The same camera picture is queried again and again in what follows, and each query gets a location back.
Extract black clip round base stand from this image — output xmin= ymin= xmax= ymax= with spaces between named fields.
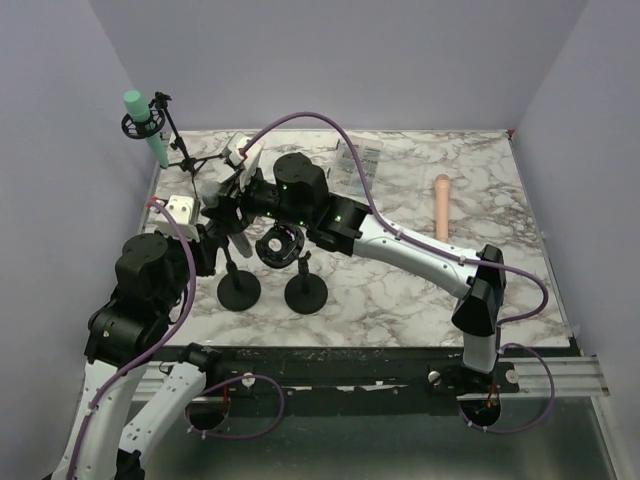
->
xmin=204 ymin=219 xmax=261 ymax=312

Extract mint green microphone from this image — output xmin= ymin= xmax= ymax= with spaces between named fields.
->
xmin=121 ymin=90 xmax=169 ymax=168

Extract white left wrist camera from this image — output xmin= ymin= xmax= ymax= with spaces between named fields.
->
xmin=147 ymin=194 xmax=200 ymax=241

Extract clear plastic screw box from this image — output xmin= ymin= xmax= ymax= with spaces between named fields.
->
xmin=329 ymin=133 xmax=387 ymax=196

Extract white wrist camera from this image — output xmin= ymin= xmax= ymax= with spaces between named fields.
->
xmin=147 ymin=194 xmax=200 ymax=241
xmin=223 ymin=132 xmax=263 ymax=191

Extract black tripod microphone stand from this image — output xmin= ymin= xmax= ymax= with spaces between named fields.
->
xmin=151 ymin=92 xmax=223 ymax=179

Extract black shock mount round stand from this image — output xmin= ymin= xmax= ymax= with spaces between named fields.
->
xmin=254 ymin=224 xmax=330 ymax=315

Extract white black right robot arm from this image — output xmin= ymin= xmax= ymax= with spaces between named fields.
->
xmin=203 ymin=153 xmax=506 ymax=392

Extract black front mounting rail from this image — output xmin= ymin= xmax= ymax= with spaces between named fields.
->
xmin=208 ymin=347 xmax=519 ymax=418

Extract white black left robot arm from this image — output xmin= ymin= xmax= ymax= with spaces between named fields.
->
xmin=51 ymin=225 xmax=227 ymax=479

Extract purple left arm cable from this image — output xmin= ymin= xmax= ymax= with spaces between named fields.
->
xmin=62 ymin=199 xmax=199 ymax=480

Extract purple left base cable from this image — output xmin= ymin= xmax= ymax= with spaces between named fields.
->
xmin=187 ymin=375 xmax=286 ymax=441

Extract grey mesh microphone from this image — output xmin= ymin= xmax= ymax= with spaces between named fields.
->
xmin=200 ymin=180 xmax=253 ymax=258

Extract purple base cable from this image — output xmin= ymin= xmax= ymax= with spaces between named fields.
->
xmin=462 ymin=342 xmax=557 ymax=435
xmin=187 ymin=375 xmax=286 ymax=441

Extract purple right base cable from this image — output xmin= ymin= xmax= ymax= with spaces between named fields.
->
xmin=462 ymin=342 xmax=557 ymax=435

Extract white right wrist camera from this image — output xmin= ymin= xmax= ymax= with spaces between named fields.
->
xmin=223 ymin=132 xmax=263 ymax=191

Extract peach pink microphone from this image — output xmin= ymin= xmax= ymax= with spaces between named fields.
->
xmin=434 ymin=174 xmax=451 ymax=242

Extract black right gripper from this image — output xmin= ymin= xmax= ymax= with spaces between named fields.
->
xmin=200 ymin=163 xmax=310 ymax=235

